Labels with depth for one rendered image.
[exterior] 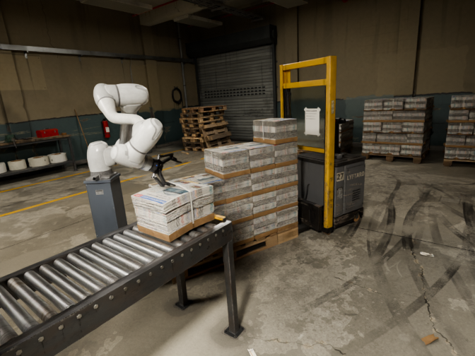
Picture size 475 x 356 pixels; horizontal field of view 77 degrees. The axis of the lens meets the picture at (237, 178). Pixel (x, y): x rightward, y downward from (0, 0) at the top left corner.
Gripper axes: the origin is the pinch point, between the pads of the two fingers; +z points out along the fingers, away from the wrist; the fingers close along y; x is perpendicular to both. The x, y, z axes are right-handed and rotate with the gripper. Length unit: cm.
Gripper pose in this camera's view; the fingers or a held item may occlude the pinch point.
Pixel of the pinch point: (175, 172)
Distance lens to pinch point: 179.9
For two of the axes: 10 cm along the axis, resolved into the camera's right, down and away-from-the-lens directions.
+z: 5.6, 2.3, 7.9
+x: 7.9, 1.2, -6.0
